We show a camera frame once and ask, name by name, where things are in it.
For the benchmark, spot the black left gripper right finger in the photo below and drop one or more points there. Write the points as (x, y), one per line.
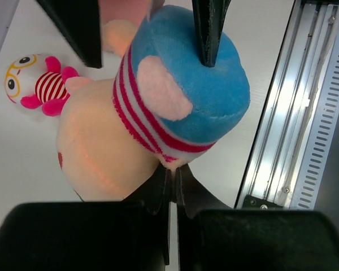
(213, 236)

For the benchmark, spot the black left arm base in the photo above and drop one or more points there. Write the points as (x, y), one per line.
(251, 202)

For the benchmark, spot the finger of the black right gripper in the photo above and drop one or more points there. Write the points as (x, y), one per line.
(79, 24)
(209, 18)

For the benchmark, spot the white pink glasses plush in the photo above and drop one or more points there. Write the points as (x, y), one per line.
(38, 80)

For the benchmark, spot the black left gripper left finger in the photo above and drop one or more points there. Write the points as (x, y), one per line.
(128, 235)

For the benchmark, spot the doll plush striped shirt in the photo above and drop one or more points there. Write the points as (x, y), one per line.
(163, 107)

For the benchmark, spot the white slotted cable duct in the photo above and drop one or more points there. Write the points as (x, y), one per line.
(321, 133)

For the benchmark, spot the aluminium mounting rail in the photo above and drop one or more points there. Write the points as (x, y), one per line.
(278, 149)

